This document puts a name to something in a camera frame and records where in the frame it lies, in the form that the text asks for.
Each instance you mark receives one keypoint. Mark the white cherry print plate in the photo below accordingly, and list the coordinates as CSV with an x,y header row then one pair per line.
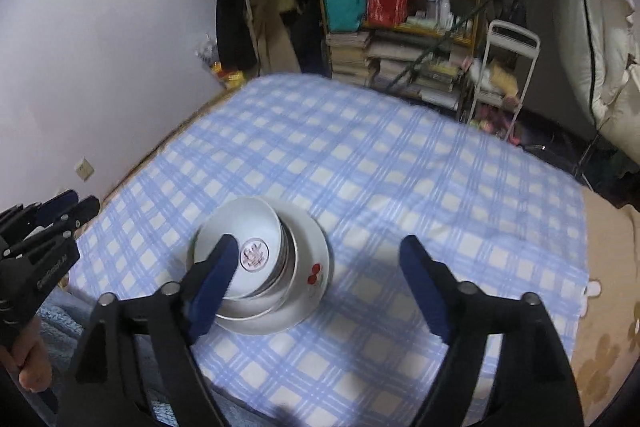
x,y
312,257

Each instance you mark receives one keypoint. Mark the white quilt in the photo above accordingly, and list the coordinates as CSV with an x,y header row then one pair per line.
x,y
615,72

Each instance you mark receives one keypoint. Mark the stack of books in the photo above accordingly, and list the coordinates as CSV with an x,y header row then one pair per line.
x,y
350,57

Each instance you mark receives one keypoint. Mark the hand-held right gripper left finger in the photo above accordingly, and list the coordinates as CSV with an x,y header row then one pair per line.
x,y
215,287

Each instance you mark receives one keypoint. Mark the small red patterned bowl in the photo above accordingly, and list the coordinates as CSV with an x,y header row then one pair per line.
x,y
250,227

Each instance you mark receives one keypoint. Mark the plain white bowl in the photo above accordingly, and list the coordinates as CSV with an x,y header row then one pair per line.
x,y
292,277

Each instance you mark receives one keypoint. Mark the white wall socket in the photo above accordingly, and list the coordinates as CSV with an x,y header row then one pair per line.
x,y
84,169

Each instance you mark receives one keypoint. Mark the black hanging garment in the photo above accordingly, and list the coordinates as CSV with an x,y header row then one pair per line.
x,y
306,27

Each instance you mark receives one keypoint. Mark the beige trousers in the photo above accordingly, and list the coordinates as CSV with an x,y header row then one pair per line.
x,y
272,32

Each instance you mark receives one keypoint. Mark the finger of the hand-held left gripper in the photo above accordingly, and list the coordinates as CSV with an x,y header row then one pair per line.
x,y
60,202
82,209

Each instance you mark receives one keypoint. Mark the black trousers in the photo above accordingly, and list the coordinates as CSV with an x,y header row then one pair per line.
x,y
235,32

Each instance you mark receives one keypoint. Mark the person's left hand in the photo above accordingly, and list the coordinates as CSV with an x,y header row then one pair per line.
x,y
32,372

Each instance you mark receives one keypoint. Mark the dark thin pole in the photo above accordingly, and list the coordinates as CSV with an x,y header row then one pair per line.
x,y
440,42

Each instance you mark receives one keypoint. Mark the yellow plastic bag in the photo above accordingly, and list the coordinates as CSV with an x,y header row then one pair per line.
x,y
230,77

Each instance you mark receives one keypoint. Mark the light blue knitted blanket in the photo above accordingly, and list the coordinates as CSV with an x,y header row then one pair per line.
x,y
65,334

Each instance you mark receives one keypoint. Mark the white trolley cart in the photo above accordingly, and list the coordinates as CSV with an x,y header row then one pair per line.
x,y
515,29

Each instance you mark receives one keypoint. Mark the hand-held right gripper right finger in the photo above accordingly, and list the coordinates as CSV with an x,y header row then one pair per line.
x,y
425,287

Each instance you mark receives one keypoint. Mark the blue checked cloth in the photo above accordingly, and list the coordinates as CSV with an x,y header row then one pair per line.
x,y
380,167

